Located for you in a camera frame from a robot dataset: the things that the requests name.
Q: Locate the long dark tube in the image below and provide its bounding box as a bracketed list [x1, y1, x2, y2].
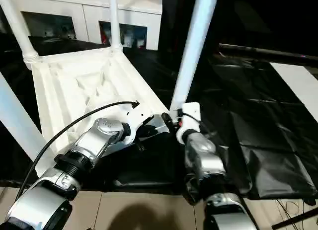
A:
[218, 43, 318, 61]

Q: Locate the black work table frame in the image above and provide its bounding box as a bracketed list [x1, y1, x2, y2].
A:
[272, 210, 318, 230]

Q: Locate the arm thick black cable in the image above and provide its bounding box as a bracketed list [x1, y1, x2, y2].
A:
[14, 100, 140, 203]
[179, 111, 260, 230]

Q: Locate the white flat item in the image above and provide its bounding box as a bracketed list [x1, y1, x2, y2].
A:
[269, 62, 318, 109]

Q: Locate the right arm thick black cable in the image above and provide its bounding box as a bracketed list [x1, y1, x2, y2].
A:
[179, 111, 260, 230]

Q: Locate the black shiny mat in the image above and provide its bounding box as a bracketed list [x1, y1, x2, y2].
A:
[0, 32, 318, 206]

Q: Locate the dark brown cabinet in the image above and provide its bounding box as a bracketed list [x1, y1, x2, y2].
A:
[159, 0, 318, 46]

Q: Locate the left arm thick black cable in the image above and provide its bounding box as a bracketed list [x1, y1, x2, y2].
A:
[14, 100, 140, 203]

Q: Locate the white cabinet with glass doors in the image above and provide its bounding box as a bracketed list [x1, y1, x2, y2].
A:
[0, 0, 163, 51]

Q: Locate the white plastic table top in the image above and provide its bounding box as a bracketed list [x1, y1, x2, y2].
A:
[23, 47, 173, 178]

